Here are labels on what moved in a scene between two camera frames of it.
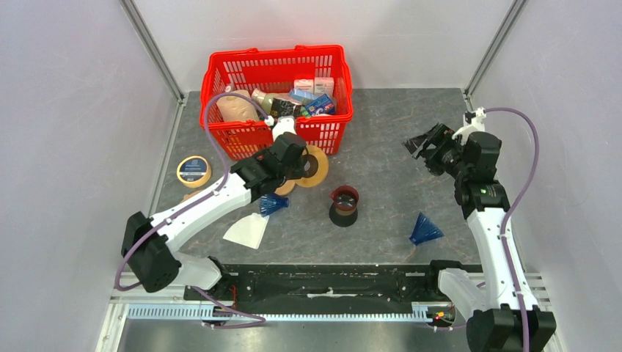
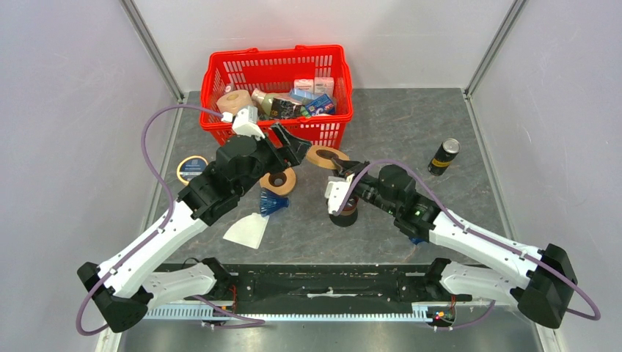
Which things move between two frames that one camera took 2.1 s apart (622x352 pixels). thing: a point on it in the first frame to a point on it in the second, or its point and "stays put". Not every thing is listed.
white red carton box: x=323 y=85 stays put
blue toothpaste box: x=320 y=105 stays put
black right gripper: x=441 y=137 to x=344 y=166
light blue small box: x=303 y=93 stays put
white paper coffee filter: x=249 y=230 stays put
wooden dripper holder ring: x=322 y=167 to x=312 y=157
